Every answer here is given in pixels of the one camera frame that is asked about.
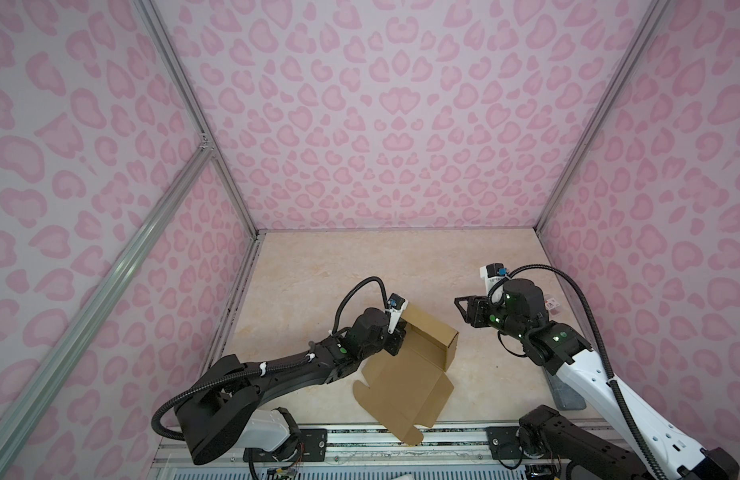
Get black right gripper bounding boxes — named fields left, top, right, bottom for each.
left=450, top=295, right=528, bottom=342

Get brown cardboard box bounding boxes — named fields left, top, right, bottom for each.
left=352, top=305, right=458, bottom=446

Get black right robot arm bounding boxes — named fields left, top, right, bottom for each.
left=454, top=277, right=740, bottom=479

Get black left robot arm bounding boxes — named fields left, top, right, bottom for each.
left=152, top=308, right=406, bottom=465

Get small pink card packet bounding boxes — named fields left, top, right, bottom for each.
left=545, top=297, right=562, bottom=315

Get grey foam pad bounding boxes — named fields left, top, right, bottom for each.
left=543, top=371, right=587, bottom=411

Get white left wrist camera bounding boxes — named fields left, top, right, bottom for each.
left=386, top=293, right=408, bottom=334

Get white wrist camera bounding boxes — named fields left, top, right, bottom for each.
left=479, top=263, right=507, bottom=302
left=386, top=293, right=408, bottom=334

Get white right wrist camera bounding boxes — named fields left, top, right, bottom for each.
left=479, top=263, right=507, bottom=302

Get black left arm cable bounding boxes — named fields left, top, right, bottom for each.
left=330, top=275, right=390, bottom=336

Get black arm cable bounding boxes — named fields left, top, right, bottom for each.
left=501, top=263, right=671, bottom=480
left=330, top=275, right=390, bottom=336

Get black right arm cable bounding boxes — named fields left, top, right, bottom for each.
left=501, top=263, right=671, bottom=480

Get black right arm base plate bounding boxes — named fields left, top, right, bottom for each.
left=485, top=426, right=526, bottom=467

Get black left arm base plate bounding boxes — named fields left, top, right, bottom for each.
left=243, top=428, right=328, bottom=463

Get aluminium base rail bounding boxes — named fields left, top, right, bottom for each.
left=146, top=421, right=677, bottom=480

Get aluminium diagonal frame strut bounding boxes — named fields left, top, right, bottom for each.
left=0, top=140, right=215, bottom=478

